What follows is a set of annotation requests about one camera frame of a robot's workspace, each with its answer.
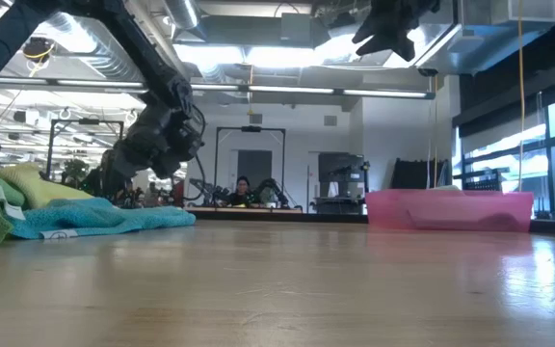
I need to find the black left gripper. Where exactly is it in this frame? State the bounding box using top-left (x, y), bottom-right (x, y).
top-left (112, 103), bottom-right (206, 179)

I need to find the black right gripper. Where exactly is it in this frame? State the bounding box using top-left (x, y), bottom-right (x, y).
top-left (352, 0), bottom-right (442, 63)

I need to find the teal microfiber towel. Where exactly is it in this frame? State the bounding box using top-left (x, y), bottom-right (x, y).
top-left (5, 197), bottom-right (197, 241)

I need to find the yellow microfiber towel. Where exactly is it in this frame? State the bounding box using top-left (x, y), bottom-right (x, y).
top-left (0, 162), bottom-right (95, 209)

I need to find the person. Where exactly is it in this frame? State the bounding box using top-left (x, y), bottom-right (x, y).
top-left (82, 148), bottom-right (130, 203)
top-left (226, 175), bottom-right (260, 208)

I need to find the grey ceiling box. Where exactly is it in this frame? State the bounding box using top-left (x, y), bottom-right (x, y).
top-left (279, 13), bottom-right (313, 47)

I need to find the potted plant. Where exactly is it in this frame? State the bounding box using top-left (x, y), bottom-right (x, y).
top-left (62, 158), bottom-right (90, 189)

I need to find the grey door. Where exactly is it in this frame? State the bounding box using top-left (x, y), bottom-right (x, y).
top-left (236, 148), bottom-right (274, 194)

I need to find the long ceiling light bar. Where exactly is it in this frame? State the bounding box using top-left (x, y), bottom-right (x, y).
top-left (0, 76), bottom-right (436, 101)

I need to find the background wooden table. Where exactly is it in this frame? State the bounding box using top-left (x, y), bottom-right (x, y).
top-left (185, 205), bottom-right (304, 215)

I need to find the dark equipment cabinet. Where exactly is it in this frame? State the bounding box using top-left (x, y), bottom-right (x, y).
top-left (318, 152), bottom-right (371, 214)

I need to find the black panel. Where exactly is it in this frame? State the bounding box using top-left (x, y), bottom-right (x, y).
top-left (390, 158), bottom-right (452, 190)

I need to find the pink plastic bin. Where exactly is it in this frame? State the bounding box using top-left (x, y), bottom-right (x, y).
top-left (364, 188), bottom-right (535, 233)

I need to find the black rig frame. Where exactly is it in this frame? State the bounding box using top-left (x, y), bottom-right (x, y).
top-left (45, 118), bottom-right (125, 182)
top-left (214, 125), bottom-right (287, 194)

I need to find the silver ventilation duct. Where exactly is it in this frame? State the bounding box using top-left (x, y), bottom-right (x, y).
top-left (164, 0), bottom-right (201, 30)

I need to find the black aluminium table frame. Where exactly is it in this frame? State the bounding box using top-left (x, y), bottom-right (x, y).
top-left (185, 210), bottom-right (555, 238)

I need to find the yellow hanging cable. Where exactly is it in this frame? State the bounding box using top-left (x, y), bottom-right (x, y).
top-left (516, 0), bottom-right (527, 193)

